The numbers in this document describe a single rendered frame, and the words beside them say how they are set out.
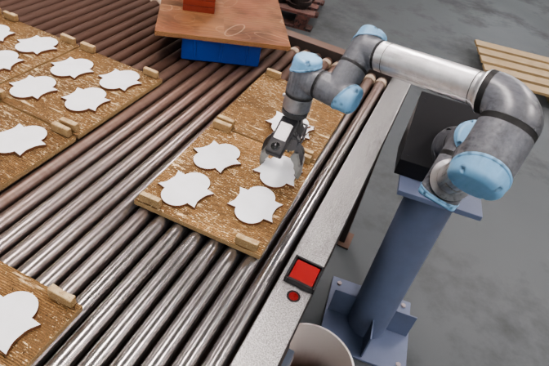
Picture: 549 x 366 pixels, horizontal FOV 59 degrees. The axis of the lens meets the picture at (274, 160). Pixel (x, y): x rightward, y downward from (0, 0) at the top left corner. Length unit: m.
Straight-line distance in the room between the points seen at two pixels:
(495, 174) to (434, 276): 1.68
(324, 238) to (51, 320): 0.65
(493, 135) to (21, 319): 0.96
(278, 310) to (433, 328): 1.41
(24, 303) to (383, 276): 1.30
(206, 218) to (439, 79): 0.64
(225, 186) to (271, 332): 0.43
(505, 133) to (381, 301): 1.18
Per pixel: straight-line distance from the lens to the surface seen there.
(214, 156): 1.39
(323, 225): 1.30
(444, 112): 1.66
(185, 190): 1.27
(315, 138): 1.56
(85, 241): 1.20
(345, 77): 1.18
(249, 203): 1.26
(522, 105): 1.03
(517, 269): 2.95
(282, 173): 1.37
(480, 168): 0.99
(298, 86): 1.22
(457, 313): 2.55
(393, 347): 2.28
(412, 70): 1.14
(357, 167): 1.53
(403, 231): 1.78
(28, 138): 1.46
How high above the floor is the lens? 1.81
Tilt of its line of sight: 38 degrees down
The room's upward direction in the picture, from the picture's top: 13 degrees clockwise
